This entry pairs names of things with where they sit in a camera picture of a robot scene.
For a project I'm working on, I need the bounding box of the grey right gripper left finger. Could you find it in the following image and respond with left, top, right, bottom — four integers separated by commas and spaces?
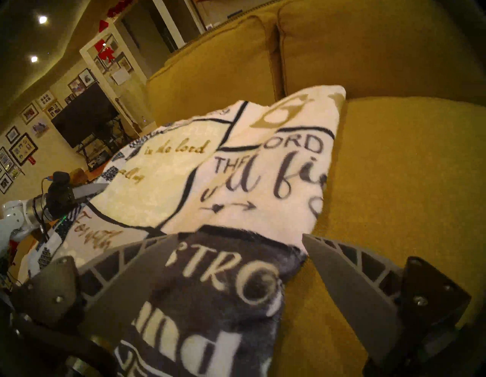
11, 234, 181, 342

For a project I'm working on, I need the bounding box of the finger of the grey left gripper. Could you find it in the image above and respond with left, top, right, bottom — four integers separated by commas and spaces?
72, 184, 109, 200

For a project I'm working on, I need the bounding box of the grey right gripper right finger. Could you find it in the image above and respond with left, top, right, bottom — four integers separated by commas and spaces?
302, 234, 471, 365

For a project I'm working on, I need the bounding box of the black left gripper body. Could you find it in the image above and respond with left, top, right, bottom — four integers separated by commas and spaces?
46, 182, 77, 222

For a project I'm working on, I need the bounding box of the printed scripture fleece blanket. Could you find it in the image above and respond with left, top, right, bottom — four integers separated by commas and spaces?
17, 84, 347, 377

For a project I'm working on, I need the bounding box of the black television stand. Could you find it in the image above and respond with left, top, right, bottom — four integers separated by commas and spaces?
76, 127, 129, 171

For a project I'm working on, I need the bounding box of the black television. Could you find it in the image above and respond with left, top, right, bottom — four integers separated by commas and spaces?
51, 83, 120, 149

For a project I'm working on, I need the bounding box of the white glass french door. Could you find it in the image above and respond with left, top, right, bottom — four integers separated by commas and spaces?
79, 22, 152, 135

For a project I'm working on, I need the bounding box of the yellow sofa seat cushion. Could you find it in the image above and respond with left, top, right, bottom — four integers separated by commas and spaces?
271, 96, 486, 377

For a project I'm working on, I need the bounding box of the red paper door decoration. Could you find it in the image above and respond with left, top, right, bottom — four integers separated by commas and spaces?
94, 38, 116, 63

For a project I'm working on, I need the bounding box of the red garland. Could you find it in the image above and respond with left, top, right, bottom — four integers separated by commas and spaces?
106, 0, 133, 17

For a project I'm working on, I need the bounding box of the white narrow open door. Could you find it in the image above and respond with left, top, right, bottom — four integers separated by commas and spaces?
152, 0, 207, 52

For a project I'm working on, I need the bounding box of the large framed wall picture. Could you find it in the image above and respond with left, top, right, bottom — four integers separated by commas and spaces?
9, 133, 38, 166

